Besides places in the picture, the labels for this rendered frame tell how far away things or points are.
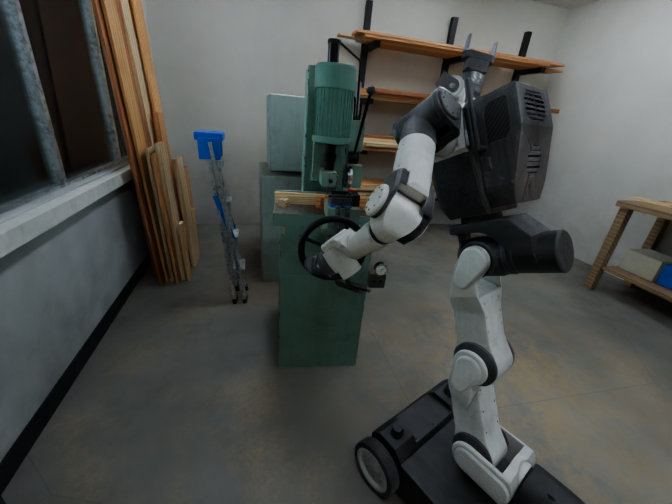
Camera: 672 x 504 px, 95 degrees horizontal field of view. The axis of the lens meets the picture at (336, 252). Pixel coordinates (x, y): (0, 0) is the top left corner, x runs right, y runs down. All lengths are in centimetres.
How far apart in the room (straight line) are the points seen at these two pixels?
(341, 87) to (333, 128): 16
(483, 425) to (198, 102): 355
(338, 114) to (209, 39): 254
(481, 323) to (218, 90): 333
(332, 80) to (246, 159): 249
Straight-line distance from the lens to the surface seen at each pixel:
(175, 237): 262
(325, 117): 142
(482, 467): 130
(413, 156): 73
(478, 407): 124
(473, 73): 144
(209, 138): 204
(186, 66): 380
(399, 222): 68
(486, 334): 109
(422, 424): 149
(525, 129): 92
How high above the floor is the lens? 131
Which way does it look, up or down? 24 degrees down
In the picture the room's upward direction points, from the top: 5 degrees clockwise
